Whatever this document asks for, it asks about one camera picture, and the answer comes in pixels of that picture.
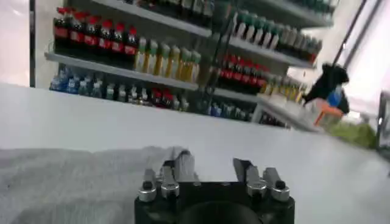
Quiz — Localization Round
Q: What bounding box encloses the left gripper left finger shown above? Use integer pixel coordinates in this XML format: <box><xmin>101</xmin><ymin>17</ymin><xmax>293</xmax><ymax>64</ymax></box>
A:
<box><xmin>138</xmin><ymin>150</ymin><xmax>191</xmax><ymax>203</ymax></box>

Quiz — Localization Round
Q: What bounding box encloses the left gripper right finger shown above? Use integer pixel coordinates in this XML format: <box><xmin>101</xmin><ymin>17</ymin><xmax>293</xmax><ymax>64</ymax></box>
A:
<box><xmin>233</xmin><ymin>158</ymin><xmax>290</xmax><ymax>202</ymax></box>

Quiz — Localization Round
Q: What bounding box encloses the grey printed T-shirt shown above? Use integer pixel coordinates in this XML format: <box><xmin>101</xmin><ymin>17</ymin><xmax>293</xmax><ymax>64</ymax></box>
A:
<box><xmin>0</xmin><ymin>145</ymin><xmax>196</xmax><ymax>224</ymax></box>

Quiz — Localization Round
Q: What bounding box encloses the orange tissue box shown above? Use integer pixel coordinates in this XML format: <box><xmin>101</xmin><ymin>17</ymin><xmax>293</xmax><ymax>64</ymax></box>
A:
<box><xmin>313</xmin><ymin>99</ymin><xmax>344</xmax><ymax>127</ymax></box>

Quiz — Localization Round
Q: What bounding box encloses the green cloth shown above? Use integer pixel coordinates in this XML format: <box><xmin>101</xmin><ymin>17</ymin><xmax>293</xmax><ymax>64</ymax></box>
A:
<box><xmin>328</xmin><ymin>121</ymin><xmax>378</xmax><ymax>150</ymax></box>

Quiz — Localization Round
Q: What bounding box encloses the blue-label water bottle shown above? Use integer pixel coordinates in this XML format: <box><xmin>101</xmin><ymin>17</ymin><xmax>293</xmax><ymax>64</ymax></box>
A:
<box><xmin>327</xmin><ymin>86</ymin><xmax>344</xmax><ymax>108</ymax></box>

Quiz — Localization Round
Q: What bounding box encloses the metal shelf with bottles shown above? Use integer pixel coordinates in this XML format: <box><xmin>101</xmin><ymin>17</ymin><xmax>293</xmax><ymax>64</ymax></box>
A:
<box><xmin>44</xmin><ymin>0</ymin><xmax>339</xmax><ymax>128</ymax></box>

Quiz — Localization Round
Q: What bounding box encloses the dark window frame post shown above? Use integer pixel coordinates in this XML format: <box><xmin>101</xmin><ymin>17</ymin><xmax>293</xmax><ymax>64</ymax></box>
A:
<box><xmin>331</xmin><ymin>0</ymin><xmax>384</xmax><ymax>68</ymax></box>
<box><xmin>29</xmin><ymin>0</ymin><xmax>37</xmax><ymax>88</ymax></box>

